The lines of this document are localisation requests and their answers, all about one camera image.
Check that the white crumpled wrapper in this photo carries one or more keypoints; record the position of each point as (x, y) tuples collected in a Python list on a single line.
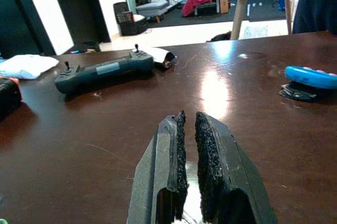
[(160, 56)]

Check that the black bag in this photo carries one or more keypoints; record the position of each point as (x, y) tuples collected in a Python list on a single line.
[(131, 22)]

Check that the orange black handheld device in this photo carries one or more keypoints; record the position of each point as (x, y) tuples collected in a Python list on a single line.
[(9, 95)]

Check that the black device with coloured lights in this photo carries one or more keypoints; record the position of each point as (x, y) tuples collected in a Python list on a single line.
[(85, 47)]

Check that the person in dark skirt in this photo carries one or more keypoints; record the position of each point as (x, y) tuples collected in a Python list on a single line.
[(316, 5)]

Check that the grey armchair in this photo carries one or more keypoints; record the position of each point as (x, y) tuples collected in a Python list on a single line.
[(150, 6)]

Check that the black lump on floor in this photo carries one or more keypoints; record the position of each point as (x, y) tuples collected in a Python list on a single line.
[(221, 37)]

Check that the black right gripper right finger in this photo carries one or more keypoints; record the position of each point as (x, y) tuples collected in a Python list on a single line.
[(223, 171)]

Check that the small cardboard box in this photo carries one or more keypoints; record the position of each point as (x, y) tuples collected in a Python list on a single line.
[(224, 5)]

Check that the black remote controller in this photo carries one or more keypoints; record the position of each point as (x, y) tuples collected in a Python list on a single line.
[(105, 72)]

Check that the clear plastic sheet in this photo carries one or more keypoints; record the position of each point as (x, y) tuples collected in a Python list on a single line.
[(255, 32)]

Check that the white folded cloth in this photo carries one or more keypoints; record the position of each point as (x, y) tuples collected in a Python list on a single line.
[(26, 66)]

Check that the black flat rubber piece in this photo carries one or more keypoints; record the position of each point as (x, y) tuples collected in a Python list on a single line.
[(297, 92)]

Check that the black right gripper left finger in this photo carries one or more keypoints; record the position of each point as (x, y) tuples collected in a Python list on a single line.
[(163, 160)]

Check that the blue oval gadget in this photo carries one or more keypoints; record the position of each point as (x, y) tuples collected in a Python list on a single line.
[(310, 76)]

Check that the dark wooden table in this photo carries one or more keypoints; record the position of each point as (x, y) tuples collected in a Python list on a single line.
[(105, 134)]

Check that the black pillar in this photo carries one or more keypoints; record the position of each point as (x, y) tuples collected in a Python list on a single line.
[(76, 5)]

